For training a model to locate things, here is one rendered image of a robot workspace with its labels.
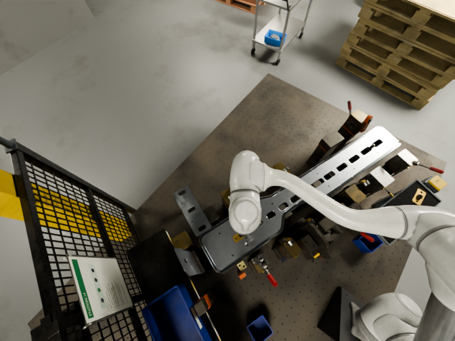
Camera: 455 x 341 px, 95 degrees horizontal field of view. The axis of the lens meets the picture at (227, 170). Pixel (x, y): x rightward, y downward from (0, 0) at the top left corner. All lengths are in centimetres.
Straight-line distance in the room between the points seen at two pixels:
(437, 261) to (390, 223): 13
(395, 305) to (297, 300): 49
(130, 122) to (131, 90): 56
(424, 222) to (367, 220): 14
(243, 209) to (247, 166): 17
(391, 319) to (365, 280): 40
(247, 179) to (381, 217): 42
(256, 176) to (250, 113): 125
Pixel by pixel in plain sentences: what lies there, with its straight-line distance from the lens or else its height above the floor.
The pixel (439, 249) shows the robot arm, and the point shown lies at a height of 157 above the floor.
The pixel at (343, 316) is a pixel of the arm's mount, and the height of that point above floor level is 88.
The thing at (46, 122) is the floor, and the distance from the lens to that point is 368.
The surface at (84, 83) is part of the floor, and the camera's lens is 387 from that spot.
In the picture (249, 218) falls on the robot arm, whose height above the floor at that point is 155.
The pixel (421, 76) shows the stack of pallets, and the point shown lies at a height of 33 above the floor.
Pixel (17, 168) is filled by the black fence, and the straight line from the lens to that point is 99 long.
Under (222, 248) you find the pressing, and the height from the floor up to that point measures 100.
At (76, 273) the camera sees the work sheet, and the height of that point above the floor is 144.
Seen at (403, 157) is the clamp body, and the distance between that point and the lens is 158.
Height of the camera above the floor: 216
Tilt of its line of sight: 65 degrees down
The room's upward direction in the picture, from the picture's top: 4 degrees counter-clockwise
